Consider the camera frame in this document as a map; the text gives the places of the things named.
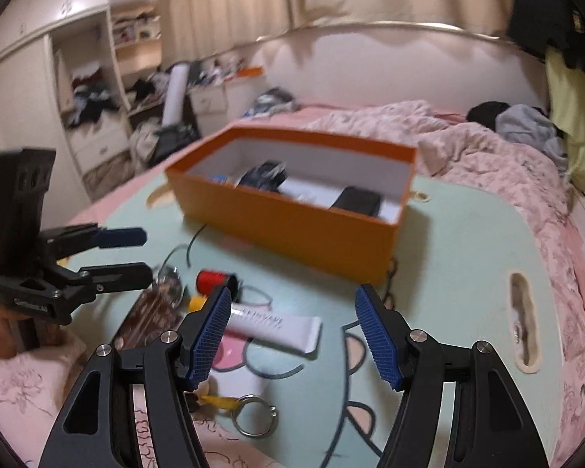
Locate pile of clothes with bag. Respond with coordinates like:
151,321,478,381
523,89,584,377
129,121,201,172

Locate yellow-green cloth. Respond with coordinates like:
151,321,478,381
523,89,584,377
545,51,585,194

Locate white nightstand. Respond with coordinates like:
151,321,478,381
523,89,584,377
187,78,230,138

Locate dark hanging clothes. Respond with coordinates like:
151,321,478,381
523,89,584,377
507,0,585,85

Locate pink floral quilt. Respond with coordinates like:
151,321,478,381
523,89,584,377
0,100,585,468

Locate black rectangular case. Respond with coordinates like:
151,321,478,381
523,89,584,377
328,186,384,218

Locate orange cardboard box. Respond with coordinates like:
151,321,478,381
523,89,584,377
165,124,417,282

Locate green cartoon mat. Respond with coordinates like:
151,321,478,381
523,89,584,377
58,156,574,468

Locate white flat item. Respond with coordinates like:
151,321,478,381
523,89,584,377
277,177,401,225

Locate white padded headboard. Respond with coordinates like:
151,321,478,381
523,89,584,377
223,21,553,119

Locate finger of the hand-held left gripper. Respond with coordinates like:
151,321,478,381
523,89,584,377
53,262,155,302
40,223,148,260

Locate small round metal mirror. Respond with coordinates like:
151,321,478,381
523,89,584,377
154,265,186,306

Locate brown patterned packet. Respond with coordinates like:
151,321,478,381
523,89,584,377
110,285,184,353

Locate grey garment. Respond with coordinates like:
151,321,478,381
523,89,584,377
494,104,569,167

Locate white rolled sheet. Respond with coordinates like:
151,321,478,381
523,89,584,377
161,64,190,128

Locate red and black cylinder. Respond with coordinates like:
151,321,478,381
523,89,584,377
196,268,240,296

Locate dark patterned item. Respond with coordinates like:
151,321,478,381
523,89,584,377
236,160,289,191

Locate pile of clothes in wardrobe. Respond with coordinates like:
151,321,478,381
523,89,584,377
65,65,121,128

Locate beige curtains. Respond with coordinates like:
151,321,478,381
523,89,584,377
155,0,518,67

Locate yellow keychain with metal ring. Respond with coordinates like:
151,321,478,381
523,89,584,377
195,383,279,438

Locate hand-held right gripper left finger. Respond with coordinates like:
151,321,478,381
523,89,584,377
38,285,232,468

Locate white wardrobe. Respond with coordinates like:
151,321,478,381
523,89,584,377
0,0,165,202

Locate dark patterned clothes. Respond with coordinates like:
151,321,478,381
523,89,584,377
250,87,301,118

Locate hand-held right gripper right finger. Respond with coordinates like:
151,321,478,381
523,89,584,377
355,283,551,468

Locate white cosmetic tube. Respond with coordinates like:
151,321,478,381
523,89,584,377
225,301,323,357

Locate black garment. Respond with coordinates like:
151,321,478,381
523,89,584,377
466,101,511,130

